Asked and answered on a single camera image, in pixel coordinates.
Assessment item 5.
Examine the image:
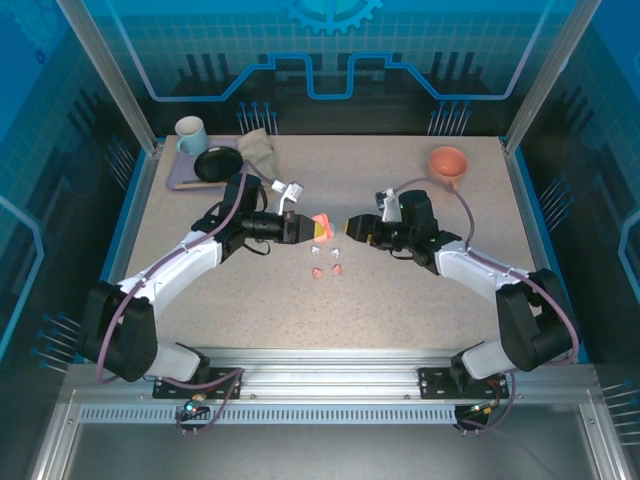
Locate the pink earbud charging case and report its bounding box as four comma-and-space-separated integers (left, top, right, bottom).
311, 213, 336, 243

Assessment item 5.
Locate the orange bowl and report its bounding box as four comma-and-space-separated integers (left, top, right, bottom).
428, 146, 470, 190

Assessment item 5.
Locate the wooden stick utensil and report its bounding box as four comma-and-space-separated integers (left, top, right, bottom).
174, 179, 232, 191

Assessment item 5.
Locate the black round plate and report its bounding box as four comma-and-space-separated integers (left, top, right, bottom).
193, 146, 246, 183

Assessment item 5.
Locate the beige cloth pouch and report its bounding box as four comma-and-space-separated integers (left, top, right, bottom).
237, 128, 279, 182

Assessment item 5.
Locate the lavender plastic tray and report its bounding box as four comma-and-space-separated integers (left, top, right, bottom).
166, 137, 251, 193

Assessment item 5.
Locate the light blue mug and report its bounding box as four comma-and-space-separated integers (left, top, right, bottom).
174, 115, 208, 157

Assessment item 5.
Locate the aluminium table side rail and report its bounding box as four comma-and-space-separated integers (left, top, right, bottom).
502, 144, 551, 281
97, 144, 164, 301

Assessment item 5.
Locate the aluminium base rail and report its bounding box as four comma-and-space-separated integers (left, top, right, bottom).
134, 346, 599, 401

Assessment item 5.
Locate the slotted grey cable duct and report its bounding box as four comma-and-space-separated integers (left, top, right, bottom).
78, 403, 459, 427

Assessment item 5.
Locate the small connector with red wires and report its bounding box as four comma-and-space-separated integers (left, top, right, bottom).
465, 401, 502, 420

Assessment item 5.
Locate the aluminium frame post by cup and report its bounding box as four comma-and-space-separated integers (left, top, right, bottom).
501, 0, 604, 157

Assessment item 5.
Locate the aluminium frame post by mug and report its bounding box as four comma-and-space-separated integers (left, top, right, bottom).
55, 0, 166, 157

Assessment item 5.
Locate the grey metal frame shelf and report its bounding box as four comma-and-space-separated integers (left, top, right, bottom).
29, 387, 640, 480

